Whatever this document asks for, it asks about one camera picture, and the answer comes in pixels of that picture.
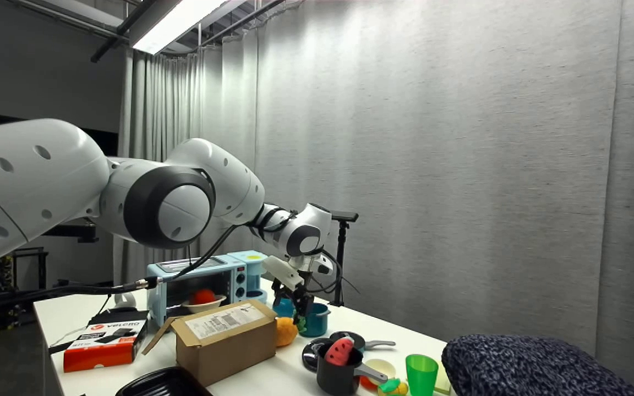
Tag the red toy in microwave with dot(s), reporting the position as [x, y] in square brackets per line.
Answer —
[202, 296]

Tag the small dark frying pan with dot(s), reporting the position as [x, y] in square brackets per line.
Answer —
[374, 344]

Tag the dark blue speckled cushion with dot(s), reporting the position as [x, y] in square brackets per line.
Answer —
[538, 365]

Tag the brown cardboard box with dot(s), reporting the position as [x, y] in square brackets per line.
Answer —
[229, 353]

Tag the black round pan with lid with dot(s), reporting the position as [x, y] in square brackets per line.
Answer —
[309, 355]

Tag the yellow-green toy plate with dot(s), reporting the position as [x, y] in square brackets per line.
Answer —
[395, 388]

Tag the orange pineapple plushie green leaves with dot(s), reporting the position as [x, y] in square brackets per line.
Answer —
[284, 335]

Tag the green plastic cup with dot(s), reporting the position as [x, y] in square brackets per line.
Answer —
[421, 374]

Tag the black boom bar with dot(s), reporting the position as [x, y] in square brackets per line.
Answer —
[75, 231]

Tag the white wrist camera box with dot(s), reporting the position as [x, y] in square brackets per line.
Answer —
[284, 272]

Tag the black equipment rack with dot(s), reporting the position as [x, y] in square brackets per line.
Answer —
[26, 265]

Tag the ceiling light strip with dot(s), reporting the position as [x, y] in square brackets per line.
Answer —
[176, 24]

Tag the teal toy pot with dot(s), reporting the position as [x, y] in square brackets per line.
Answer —
[318, 321]

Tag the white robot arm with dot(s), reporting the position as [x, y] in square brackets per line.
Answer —
[32, 177]

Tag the black plate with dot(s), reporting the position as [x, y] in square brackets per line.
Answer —
[159, 386]

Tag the light blue toy microwave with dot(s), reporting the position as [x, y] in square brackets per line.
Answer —
[237, 278]

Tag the black camera tripod stand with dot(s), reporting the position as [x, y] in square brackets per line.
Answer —
[342, 256]

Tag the small white object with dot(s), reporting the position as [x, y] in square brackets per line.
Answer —
[123, 300]

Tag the red watermelon slice toy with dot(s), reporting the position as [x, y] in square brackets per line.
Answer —
[339, 353]

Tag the red and black box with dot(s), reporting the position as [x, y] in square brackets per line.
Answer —
[99, 355]

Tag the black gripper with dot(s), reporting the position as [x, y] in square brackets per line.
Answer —
[295, 296]

